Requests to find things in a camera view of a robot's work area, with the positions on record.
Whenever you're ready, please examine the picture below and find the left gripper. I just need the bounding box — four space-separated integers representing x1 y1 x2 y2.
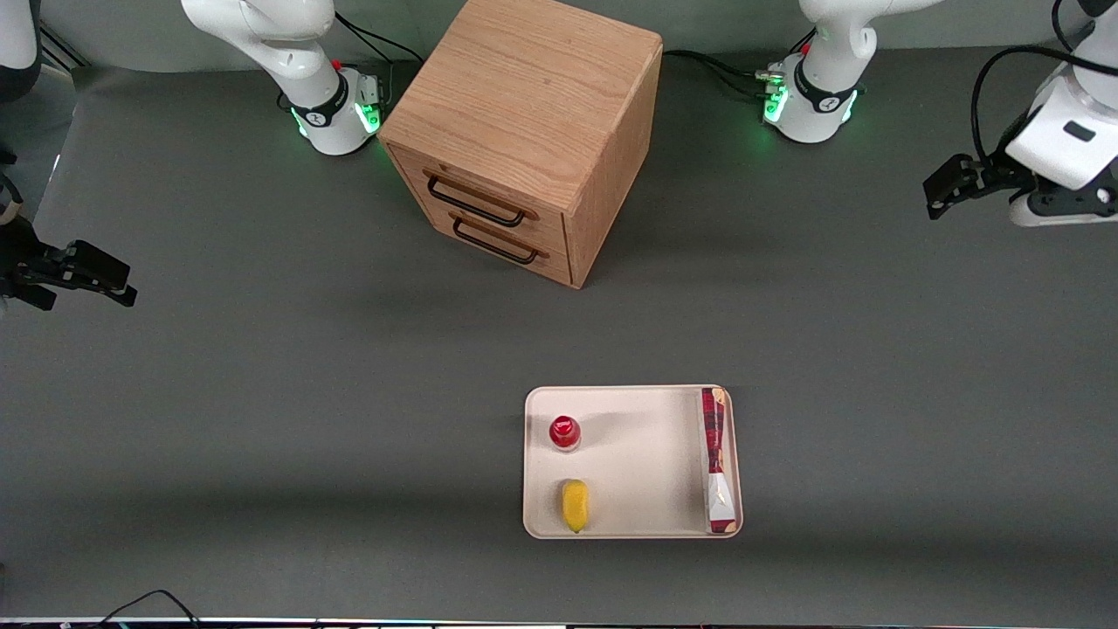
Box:
923 153 1118 229

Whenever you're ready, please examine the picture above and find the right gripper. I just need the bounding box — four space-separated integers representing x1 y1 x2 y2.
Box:
0 214 139 312

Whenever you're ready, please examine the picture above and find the red tartan cookie box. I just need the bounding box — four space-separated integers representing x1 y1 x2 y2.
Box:
700 386 739 536

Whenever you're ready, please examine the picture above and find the beige plastic tray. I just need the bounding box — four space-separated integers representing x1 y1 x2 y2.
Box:
522 384 744 540

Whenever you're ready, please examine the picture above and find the dark gray table mat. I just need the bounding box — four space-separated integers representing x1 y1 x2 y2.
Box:
0 48 1118 623

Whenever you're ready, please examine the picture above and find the wide wooden drawer front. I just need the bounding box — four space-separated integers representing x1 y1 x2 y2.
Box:
390 147 570 256

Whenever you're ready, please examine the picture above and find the narrow wooden drawer front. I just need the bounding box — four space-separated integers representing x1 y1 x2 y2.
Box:
430 208 574 288

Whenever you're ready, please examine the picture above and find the wooden drawer cabinet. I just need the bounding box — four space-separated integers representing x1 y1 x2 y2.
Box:
377 0 664 290

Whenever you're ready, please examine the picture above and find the yellow toy fruit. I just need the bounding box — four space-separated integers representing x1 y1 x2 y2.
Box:
561 479 590 535

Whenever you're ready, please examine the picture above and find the black looped wrist cable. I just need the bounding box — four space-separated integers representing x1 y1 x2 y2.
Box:
970 44 1118 169

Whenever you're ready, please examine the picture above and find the short black wrist cable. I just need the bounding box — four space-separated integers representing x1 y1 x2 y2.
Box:
1051 0 1094 55

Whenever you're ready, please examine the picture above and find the black left arm base cable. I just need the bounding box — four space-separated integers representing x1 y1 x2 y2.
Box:
662 49 775 100

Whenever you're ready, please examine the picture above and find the black arm base cable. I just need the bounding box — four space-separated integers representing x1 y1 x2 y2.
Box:
662 49 775 100
334 10 422 99

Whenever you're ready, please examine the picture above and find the thin black table edge cable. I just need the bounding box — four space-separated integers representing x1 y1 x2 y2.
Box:
94 589 204 626

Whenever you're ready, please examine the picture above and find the black right arm base cable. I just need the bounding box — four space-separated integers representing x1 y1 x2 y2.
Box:
334 10 422 99

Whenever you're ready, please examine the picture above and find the long black drawer handle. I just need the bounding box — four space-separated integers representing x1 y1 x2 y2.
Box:
424 172 530 230

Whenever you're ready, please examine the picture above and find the short black drawer handle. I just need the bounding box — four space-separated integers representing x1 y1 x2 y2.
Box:
451 216 542 266

